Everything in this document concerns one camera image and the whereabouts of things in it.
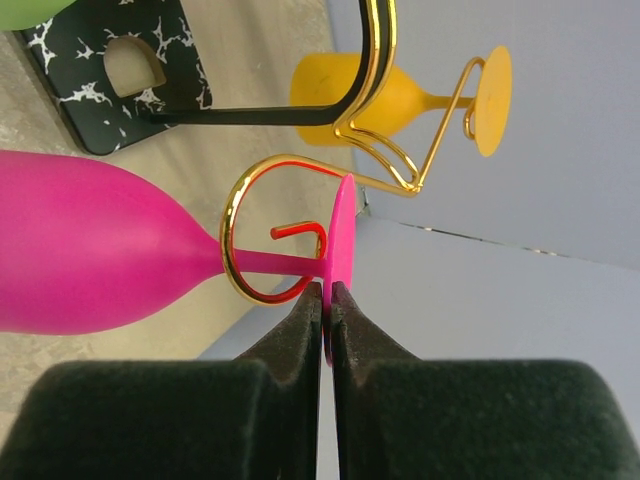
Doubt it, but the pink wine glass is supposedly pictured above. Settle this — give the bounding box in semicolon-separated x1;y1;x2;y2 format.
1;151;356;335

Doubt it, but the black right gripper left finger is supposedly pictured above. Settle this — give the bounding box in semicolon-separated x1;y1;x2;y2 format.
1;283;322;479

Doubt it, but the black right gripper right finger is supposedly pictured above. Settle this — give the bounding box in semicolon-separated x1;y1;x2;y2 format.
330;283;639;479

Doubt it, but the green wine glass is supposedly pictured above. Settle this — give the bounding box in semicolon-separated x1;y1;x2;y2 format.
0;0;75;31

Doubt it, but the black marble rack base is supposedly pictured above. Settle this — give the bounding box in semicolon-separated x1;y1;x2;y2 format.
15;1;213;156

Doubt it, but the orange wine glass front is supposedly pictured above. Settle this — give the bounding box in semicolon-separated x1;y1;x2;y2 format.
289;44;514;159

